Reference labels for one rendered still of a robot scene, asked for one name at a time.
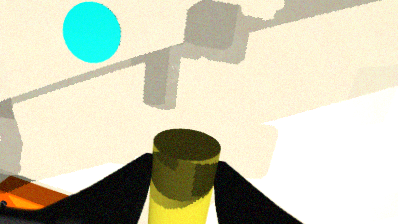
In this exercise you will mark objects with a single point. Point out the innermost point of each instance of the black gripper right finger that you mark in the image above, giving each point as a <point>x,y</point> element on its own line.
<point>237,201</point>

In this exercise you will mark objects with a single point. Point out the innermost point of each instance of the cyan circle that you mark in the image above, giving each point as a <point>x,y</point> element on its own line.
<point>91,32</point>

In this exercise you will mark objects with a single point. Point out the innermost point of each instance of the yellow cylinder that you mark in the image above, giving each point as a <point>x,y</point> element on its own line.
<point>184,168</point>

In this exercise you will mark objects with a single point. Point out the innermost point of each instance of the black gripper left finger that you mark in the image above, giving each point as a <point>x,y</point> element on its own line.
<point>118,198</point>

